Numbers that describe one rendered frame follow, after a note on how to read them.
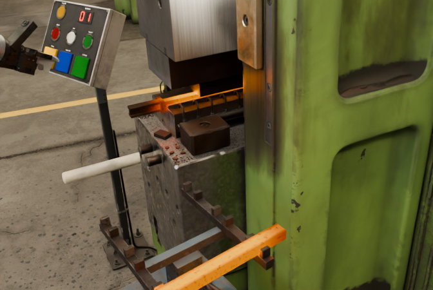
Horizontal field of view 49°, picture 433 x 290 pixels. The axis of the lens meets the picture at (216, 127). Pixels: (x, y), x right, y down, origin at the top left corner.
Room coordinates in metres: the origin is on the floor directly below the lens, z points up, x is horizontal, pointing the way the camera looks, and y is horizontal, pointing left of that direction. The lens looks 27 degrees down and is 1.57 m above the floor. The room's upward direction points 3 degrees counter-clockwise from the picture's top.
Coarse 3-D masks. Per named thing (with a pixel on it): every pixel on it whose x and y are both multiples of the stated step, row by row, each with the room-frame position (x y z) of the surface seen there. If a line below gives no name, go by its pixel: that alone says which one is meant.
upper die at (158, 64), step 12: (156, 48) 1.31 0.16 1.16; (156, 60) 1.32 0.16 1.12; (168, 60) 1.22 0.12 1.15; (192, 60) 1.25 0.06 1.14; (204, 60) 1.26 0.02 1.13; (216, 60) 1.28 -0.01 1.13; (228, 60) 1.29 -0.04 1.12; (240, 60) 1.31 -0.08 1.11; (156, 72) 1.33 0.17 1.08; (168, 72) 1.23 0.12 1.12; (180, 72) 1.23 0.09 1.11; (192, 72) 1.24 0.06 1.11; (204, 72) 1.26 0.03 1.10; (216, 72) 1.28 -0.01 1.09; (228, 72) 1.29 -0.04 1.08; (240, 72) 1.31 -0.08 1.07; (168, 84) 1.24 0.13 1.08; (180, 84) 1.23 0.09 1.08; (192, 84) 1.24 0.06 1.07
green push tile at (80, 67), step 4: (76, 56) 1.65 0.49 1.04; (80, 56) 1.64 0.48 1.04; (76, 60) 1.64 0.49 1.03; (80, 60) 1.63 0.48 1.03; (84, 60) 1.62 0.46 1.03; (88, 60) 1.61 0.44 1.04; (76, 64) 1.63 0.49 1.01; (80, 64) 1.62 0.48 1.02; (84, 64) 1.61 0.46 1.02; (88, 64) 1.60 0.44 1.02; (76, 68) 1.63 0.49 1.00; (80, 68) 1.61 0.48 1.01; (84, 68) 1.60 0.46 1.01; (72, 72) 1.63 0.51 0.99; (76, 72) 1.62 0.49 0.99; (80, 72) 1.60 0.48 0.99; (84, 72) 1.59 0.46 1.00; (76, 76) 1.61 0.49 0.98; (80, 76) 1.60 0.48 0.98; (84, 76) 1.59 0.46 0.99
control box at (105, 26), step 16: (64, 16) 1.80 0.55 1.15; (96, 16) 1.69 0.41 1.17; (112, 16) 1.67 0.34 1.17; (48, 32) 1.82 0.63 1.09; (64, 32) 1.76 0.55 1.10; (80, 32) 1.71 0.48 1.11; (96, 32) 1.65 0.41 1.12; (112, 32) 1.66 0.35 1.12; (64, 48) 1.72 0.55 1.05; (80, 48) 1.67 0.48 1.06; (96, 48) 1.62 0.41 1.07; (112, 48) 1.65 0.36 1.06; (96, 64) 1.59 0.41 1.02; (112, 64) 1.64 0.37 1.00; (80, 80) 1.60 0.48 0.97; (96, 80) 1.58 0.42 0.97
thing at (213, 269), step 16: (256, 240) 0.72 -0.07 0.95; (272, 240) 0.72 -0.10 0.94; (224, 256) 0.68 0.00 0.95; (240, 256) 0.68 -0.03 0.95; (192, 272) 0.64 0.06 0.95; (208, 272) 0.64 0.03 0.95; (224, 272) 0.66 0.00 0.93; (160, 288) 0.61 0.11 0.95; (176, 288) 0.61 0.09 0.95; (192, 288) 0.62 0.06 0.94
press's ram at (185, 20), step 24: (144, 0) 1.36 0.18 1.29; (168, 0) 1.18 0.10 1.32; (192, 0) 1.20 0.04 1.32; (216, 0) 1.22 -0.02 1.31; (144, 24) 1.39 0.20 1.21; (168, 24) 1.19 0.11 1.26; (192, 24) 1.19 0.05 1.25; (216, 24) 1.22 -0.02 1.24; (168, 48) 1.21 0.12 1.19; (192, 48) 1.19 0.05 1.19; (216, 48) 1.22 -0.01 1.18
